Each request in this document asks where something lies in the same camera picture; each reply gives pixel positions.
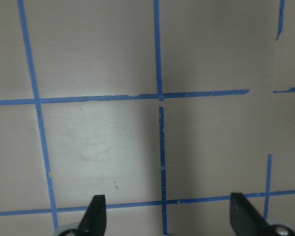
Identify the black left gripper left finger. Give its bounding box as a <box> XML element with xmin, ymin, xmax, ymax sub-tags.
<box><xmin>77</xmin><ymin>195</ymin><xmax>106</xmax><ymax>236</ymax></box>

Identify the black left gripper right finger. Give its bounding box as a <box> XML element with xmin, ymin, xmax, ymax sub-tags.
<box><xmin>230</xmin><ymin>193</ymin><xmax>272</xmax><ymax>236</ymax></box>

